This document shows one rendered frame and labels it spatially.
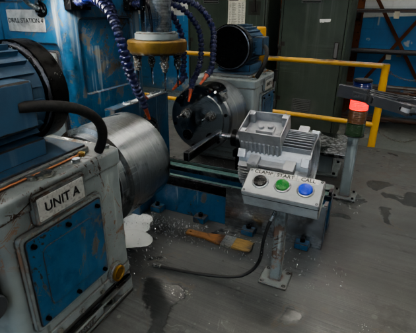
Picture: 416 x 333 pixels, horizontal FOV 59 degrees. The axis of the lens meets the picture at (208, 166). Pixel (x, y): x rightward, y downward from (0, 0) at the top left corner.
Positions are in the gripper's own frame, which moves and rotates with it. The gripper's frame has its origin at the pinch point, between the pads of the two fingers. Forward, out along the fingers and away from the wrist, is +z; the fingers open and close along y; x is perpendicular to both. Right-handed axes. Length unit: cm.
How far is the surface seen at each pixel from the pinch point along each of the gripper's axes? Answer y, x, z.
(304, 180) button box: 24.9, 15.5, 3.0
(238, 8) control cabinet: -318, 0, 155
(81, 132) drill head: 38, 15, 53
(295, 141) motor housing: 2.8, 15.5, 10.2
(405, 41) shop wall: -499, 15, -27
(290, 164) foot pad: 7.6, 20.5, 9.4
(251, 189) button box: 29.3, 19.5, 12.9
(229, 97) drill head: -26, 17, 42
